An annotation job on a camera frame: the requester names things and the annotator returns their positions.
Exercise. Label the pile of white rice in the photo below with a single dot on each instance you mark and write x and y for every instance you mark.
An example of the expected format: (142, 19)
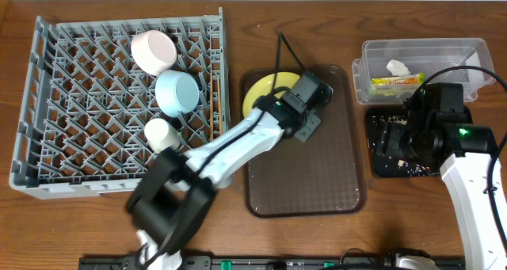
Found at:
(387, 167)

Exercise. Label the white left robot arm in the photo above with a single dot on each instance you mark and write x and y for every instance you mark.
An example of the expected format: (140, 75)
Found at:
(172, 200)

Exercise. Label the white tissue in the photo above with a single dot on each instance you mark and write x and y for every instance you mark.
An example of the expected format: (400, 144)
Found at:
(397, 68)

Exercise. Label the clear plastic waste bin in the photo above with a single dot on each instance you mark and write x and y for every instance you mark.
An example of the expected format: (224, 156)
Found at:
(419, 56)

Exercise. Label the brown plastic serving tray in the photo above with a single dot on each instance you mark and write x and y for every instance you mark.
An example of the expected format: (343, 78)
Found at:
(322, 176)

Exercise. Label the grey plastic dishwasher rack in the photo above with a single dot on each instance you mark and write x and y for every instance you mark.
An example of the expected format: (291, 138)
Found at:
(86, 102)

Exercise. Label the pink white small bowl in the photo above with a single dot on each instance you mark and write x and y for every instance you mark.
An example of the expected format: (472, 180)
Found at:
(154, 52)

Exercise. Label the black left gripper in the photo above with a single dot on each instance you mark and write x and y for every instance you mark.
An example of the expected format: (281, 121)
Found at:
(307, 126)

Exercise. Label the green orange snack wrapper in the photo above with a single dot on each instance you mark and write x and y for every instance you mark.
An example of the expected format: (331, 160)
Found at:
(396, 82)

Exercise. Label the wooden chopstick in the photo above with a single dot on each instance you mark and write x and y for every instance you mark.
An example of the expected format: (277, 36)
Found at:
(211, 104)
(220, 111)

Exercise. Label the black rectangular waste tray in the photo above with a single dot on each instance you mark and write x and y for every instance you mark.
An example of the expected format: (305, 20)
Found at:
(455, 139)

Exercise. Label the white paper cup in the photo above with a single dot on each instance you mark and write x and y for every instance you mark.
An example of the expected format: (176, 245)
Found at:
(161, 135)

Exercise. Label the light blue bowl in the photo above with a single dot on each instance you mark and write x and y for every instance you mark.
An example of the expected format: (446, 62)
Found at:
(176, 93)

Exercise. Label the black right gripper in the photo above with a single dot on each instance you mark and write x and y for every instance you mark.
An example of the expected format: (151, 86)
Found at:
(392, 139)

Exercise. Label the yellow round plate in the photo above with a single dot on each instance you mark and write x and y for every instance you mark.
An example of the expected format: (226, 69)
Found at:
(264, 86)

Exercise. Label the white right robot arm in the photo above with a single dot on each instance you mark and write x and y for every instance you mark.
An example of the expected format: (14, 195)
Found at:
(465, 155)

